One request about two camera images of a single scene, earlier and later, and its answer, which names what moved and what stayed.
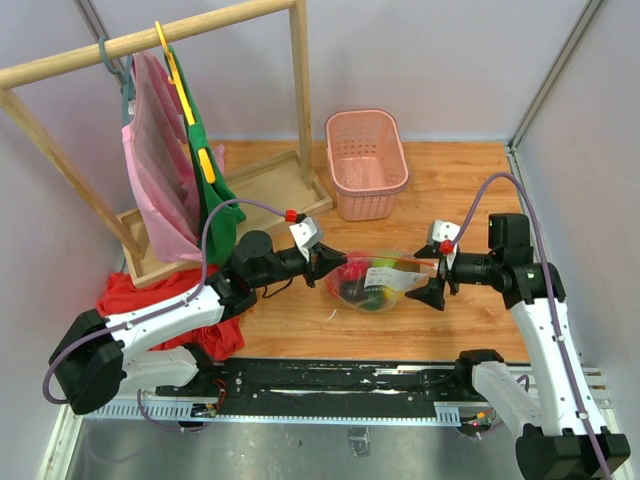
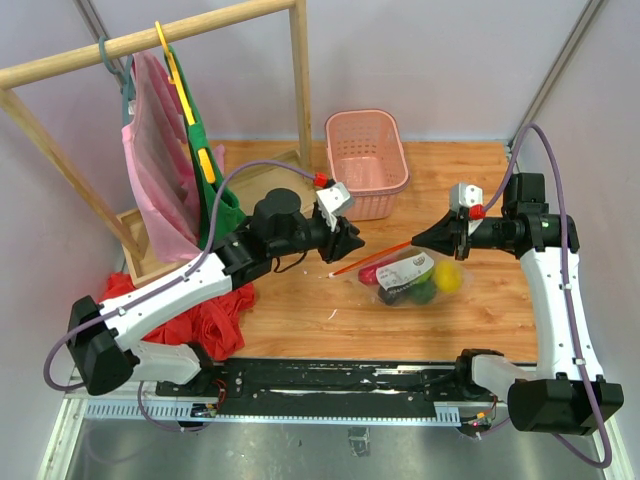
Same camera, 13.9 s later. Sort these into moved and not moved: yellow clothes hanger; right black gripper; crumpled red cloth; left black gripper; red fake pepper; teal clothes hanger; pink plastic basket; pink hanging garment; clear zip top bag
Moved: left black gripper; right black gripper; red fake pepper; clear zip top bag
Not moved: yellow clothes hanger; crumpled red cloth; pink hanging garment; teal clothes hanger; pink plastic basket
